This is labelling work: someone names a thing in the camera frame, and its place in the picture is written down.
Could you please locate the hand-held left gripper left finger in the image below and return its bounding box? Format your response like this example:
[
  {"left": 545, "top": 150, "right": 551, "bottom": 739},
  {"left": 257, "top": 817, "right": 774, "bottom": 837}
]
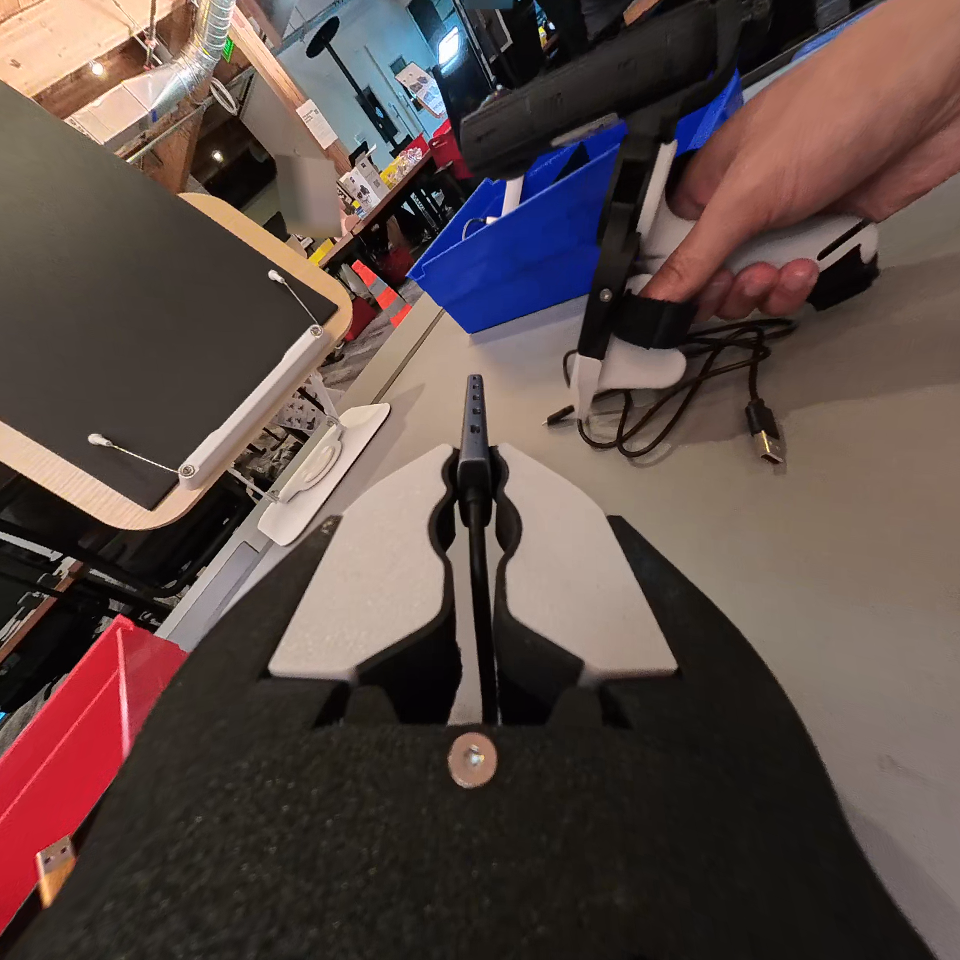
[{"left": 270, "top": 446, "right": 459, "bottom": 703}]

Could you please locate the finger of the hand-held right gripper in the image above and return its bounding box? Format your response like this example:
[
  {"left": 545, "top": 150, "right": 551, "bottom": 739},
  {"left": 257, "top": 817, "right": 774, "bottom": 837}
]
[{"left": 570, "top": 138, "right": 688, "bottom": 424}]

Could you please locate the grey hub with cable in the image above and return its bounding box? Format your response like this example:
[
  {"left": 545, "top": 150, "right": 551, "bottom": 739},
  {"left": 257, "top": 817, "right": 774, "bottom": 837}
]
[{"left": 455, "top": 375, "right": 499, "bottom": 729}]

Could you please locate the person's right hand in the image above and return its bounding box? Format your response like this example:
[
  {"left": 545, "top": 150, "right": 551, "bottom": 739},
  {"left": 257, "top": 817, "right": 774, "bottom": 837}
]
[{"left": 642, "top": 0, "right": 960, "bottom": 319}]

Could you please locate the red plastic bin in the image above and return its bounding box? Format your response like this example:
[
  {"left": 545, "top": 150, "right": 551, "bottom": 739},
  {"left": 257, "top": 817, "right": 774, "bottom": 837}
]
[{"left": 0, "top": 615, "right": 189, "bottom": 931}]

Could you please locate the grey desk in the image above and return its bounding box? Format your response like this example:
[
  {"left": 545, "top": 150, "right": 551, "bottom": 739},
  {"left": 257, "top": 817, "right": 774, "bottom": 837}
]
[{"left": 158, "top": 180, "right": 960, "bottom": 960}]

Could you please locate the blue plastic bin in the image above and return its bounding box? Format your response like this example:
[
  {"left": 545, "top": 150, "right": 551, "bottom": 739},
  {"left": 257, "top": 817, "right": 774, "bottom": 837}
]
[{"left": 408, "top": 15, "right": 871, "bottom": 334}]

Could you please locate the orange traffic cone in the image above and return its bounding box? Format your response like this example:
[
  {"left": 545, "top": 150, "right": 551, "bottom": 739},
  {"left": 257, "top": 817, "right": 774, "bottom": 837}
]
[{"left": 353, "top": 258, "right": 414, "bottom": 324}]

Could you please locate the thick black cable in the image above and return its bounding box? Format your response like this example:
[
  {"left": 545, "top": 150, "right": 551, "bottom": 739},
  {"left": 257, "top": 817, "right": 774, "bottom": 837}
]
[{"left": 543, "top": 315, "right": 804, "bottom": 474}]

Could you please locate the wooden background table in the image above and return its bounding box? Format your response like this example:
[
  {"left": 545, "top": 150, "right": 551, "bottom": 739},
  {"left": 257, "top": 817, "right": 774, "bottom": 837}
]
[{"left": 308, "top": 143, "right": 451, "bottom": 271}]

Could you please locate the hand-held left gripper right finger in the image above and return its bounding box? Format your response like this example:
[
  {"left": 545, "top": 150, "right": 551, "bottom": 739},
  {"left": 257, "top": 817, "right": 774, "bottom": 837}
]
[{"left": 492, "top": 440, "right": 679, "bottom": 703}]

